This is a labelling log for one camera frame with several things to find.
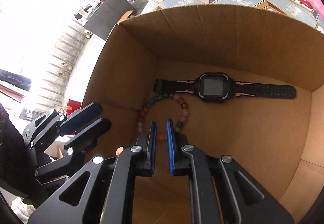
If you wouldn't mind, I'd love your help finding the colourful bead necklace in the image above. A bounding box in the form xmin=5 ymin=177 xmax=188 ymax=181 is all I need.
xmin=135 ymin=92 xmax=190 ymax=141

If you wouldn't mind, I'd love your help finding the black purple smart watch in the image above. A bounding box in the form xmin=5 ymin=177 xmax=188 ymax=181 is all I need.
xmin=153 ymin=72 xmax=296 ymax=103

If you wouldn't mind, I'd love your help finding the red paper bag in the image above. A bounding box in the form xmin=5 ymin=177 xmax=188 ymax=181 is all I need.
xmin=66 ymin=99 xmax=82 ymax=116

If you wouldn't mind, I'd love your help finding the metal balcony railing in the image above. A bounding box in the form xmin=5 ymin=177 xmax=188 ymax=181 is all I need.
xmin=30 ymin=19 xmax=87 ymax=113

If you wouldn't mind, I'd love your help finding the brown cardboard box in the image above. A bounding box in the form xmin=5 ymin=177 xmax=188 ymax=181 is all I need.
xmin=83 ymin=5 xmax=323 ymax=223

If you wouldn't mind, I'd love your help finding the grey low cabinet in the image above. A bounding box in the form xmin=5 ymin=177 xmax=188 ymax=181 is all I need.
xmin=83 ymin=0 xmax=135 ymax=40

